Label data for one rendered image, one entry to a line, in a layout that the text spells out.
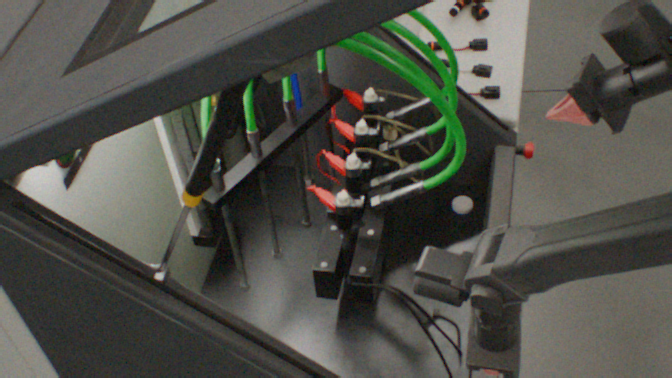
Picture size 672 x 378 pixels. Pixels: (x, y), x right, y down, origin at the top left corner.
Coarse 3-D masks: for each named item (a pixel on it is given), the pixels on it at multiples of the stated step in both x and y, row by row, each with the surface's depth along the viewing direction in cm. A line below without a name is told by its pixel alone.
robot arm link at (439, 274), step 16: (432, 256) 98; (448, 256) 97; (464, 256) 97; (416, 272) 98; (432, 272) 97; (448, 272) 96; (464, 272) 96; (416, 288) 99; (432, 288) 98; (448, 288) 97; (464, 288) 94; (480, 288) 89; (480, 304) 91; (496, 304) 89
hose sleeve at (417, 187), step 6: (408, 186) 119; (414, 186) 118; (420, 186) 118; (390, 192) 121; (396, 192) 120; (402, 192) 120; (408, 192) 119; (414, 192) 119; (420, 192) 118; (384, 198) 122; (390, 198) 121; (396, 198) 121; (402, 198) 120; (384, 204) 122; (390, 204) 122
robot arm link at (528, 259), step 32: (544, 224) 84; (576, 224) 79; (608, 224) 75; (640, 224) 72; (480, 256) 90; (512, 256) 85; (544, 256) 81; (576, 256) 78; (608, 256) 76; (640, 256) 74; (512, 288) 88; (544, 288) 85
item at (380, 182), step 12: (360, 36) 110; (372, 36) 111; (384, 48) 111; (396, 60) 112; (408, 60) 112; (420, 72) 113; (252, 84) 121; (432, 84) 114; (252, 96) 123; (252, 108) 125; (252, 120) 127; (444, 120) 119; (252, 132) 128; (252, 144) 130; (444, 144) 123; (432, 156) 126; (444, 156) 124; (408, 168) 128; (420, 168) 127; (372, 180) 132; (384, 180) 131; (396, 180) 130
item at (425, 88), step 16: (352, 48) 101; (368, 48) 102; (384, 64) 102; (400, 64) 103; (416, 80) 103; (432, 96) 105; (208, 112) 116; (448, 112) 106; (464, 144) 110; (448, 176) 115
